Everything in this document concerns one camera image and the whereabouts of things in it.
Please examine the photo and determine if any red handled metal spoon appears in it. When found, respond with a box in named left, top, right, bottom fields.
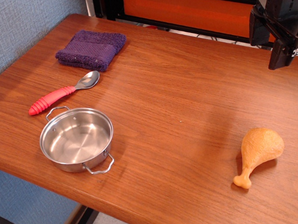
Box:
left=28, top=71, right=100, bottom=116

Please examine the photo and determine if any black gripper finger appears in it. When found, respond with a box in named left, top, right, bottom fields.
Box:
left=269, top=38, right=298, bottom=70
left=249, top=6, right=270, bottom=46

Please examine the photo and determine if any orange back panel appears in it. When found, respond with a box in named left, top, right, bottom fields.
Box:
left=122, top=0, right=298, bottom=58

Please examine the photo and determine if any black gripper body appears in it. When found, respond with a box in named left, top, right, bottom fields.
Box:
left=256, top=0, right=298, bottom=39

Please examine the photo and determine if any purple folded towel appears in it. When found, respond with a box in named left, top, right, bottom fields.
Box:
left=55, top=30, right=127, bottom=72

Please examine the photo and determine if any small steel pot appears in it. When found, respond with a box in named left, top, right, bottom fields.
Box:
left=39, top=106, right=115, bottom=175

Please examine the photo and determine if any black metal frame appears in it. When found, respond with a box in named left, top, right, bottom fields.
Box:
left=92, top=0, right=298, bottom=66

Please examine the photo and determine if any orange toy chicken leg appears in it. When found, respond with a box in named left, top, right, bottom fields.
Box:
left=233, top=128, right=285, bottom=189

